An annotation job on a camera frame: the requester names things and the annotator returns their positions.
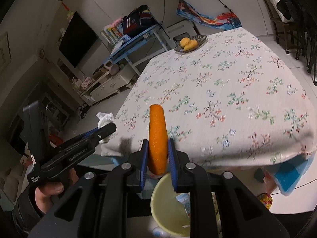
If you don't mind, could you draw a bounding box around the orange carrot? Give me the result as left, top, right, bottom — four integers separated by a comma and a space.
148, 104, 169, 176

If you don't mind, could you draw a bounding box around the yellow plastic bin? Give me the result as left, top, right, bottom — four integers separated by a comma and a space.
150, 172, 199, 238

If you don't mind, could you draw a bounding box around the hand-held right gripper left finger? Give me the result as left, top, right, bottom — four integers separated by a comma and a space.
27, 138, 149, 238

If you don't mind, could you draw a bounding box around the blue study desk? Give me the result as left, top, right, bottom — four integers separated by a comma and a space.
103, 24, 169, 77

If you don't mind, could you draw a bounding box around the black wall television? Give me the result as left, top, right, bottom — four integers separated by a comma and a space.
58, 11, 99, 68

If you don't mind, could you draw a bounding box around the person's left hand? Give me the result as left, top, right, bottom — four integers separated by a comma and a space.
35, 168, 79, 214

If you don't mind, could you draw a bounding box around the cream television cabinet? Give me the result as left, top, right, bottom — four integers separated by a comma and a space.
80, 65, 137, 106

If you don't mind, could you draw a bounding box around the dark patterned fruit plate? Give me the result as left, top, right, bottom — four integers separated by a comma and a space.
174, 34, 208, 53

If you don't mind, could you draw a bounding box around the white tissue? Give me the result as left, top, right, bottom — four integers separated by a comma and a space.
95, 112, 115, 130

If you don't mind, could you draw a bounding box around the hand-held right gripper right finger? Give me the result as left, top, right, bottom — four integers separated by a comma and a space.
168, 138, 291, 238

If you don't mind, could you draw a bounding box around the pink vase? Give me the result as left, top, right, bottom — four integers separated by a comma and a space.
105, 63, 120, 75

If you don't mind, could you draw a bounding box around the white plastic stool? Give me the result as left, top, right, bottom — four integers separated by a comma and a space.
165, 20, 197, 43

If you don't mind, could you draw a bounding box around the row of books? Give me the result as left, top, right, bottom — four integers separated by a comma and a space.
101, 24, 125, 45

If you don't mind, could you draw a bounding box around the pink floral bundle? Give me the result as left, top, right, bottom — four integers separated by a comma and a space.
79, 76, 94, 90

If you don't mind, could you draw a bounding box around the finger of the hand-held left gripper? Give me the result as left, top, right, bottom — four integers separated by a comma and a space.
64, 122, 117, 150
53, 126, 100, 150

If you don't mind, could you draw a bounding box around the person's left forearm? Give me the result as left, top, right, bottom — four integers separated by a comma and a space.
11, 191, 49, 238

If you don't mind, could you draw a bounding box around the wooden chair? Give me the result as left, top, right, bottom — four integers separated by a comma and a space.
255, 0, 299, 55

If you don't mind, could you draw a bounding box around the floral tablecloth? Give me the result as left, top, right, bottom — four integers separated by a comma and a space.
100, 26, 317, 172

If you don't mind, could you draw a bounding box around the colourful printed bag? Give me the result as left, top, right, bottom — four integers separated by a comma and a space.
176, 0, 242, 32

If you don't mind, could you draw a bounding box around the black jacket on chair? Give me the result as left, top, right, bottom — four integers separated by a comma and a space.
276, 0, 317, 88

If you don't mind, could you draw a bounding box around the dark striped backpack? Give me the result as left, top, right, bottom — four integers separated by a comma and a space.
122, 4, 152, 37

